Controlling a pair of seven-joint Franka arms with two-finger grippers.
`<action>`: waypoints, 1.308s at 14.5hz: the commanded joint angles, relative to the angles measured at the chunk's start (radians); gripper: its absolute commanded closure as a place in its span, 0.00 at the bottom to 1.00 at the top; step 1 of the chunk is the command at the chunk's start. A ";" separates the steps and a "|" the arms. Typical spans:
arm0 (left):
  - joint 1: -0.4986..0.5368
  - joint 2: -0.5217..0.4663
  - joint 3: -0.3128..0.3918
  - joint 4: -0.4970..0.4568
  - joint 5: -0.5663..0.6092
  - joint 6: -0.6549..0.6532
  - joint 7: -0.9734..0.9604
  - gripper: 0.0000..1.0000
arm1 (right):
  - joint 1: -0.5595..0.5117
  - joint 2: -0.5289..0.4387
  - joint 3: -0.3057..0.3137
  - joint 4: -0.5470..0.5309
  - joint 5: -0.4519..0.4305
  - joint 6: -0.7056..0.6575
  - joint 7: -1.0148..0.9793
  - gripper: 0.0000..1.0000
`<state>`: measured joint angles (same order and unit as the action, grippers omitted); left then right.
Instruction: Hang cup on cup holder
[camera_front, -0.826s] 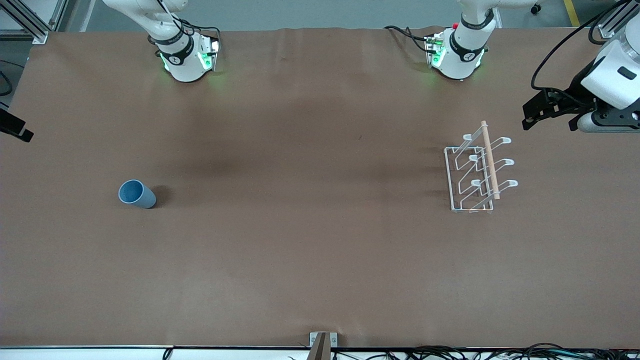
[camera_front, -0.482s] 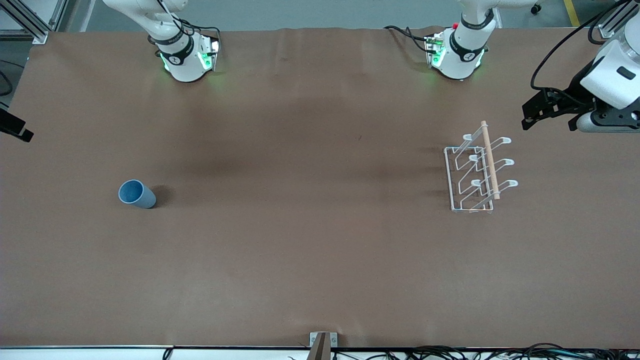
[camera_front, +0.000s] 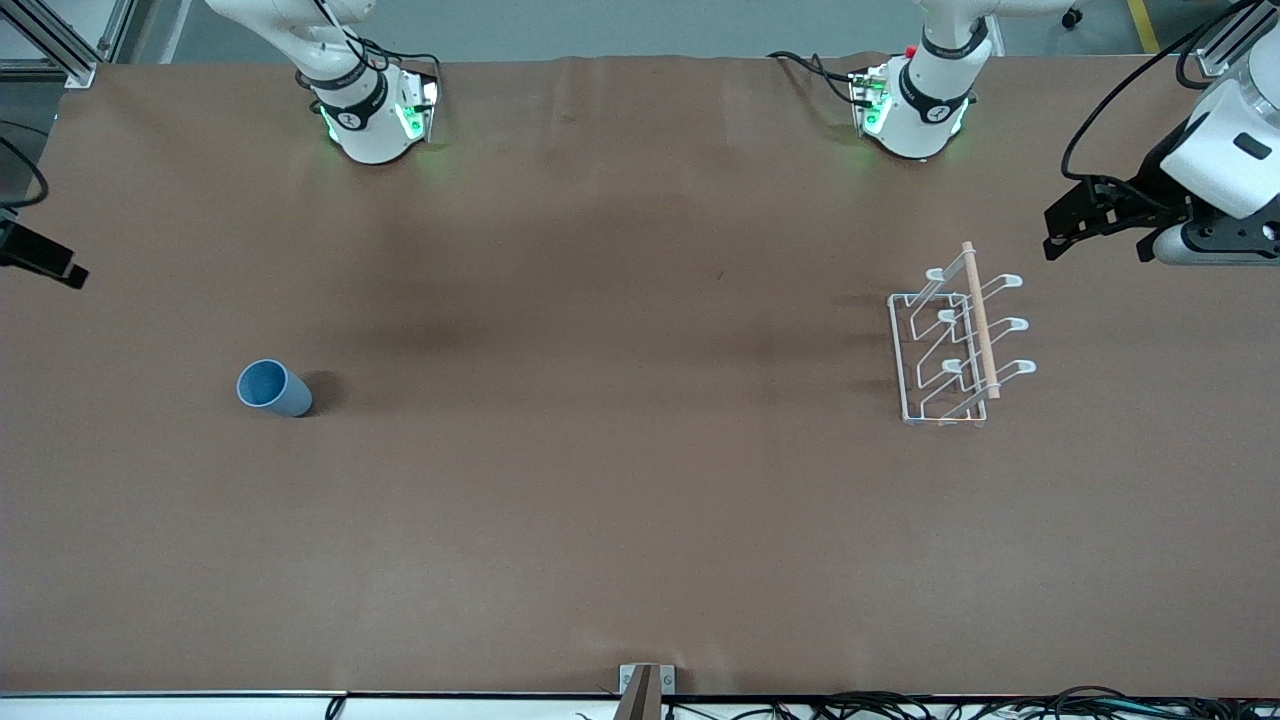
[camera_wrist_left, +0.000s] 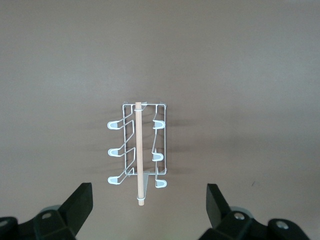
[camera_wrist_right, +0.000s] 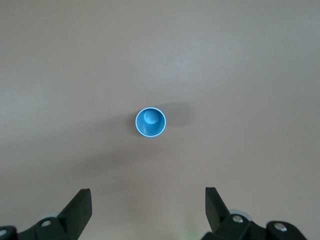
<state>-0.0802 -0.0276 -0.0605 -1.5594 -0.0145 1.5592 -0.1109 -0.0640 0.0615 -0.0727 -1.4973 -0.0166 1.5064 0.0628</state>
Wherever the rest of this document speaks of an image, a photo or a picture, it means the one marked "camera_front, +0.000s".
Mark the blue plastic cup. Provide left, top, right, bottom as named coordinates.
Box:
left=236, top=358, right=314, bottom=419

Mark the brown paper table cover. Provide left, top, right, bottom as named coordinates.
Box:
left=0, top=52, right=1280, bottom=698

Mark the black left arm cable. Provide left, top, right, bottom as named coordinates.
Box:
left=1060, top=0, right=1266, bottom=186

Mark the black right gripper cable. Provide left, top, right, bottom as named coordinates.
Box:
left=0, top=120, right=50, bottom=211

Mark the aluminium frame profile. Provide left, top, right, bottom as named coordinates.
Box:
left=97, top=0, right=138, bottom=63
left=1195, top=0, right=1263, bottom=78
left=0, top=0, right=99, bottom=89

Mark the white wire cup holder rack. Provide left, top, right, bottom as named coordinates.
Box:
left=888, top=242, right=1038, bottom=428

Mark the black left base cable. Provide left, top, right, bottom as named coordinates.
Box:
left=768, top=50, right=863, bottom=103

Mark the black base cable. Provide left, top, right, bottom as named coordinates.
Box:
left=768, top=50, right=863, bottom=103
left=310, top=0, right=443, bottom=106

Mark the black right base cable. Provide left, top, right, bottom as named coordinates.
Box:
left=310, top=0, right=443, bottom=106

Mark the metal bracket with brown post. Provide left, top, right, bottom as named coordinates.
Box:
left=612, top=664, right=676, bottom=720

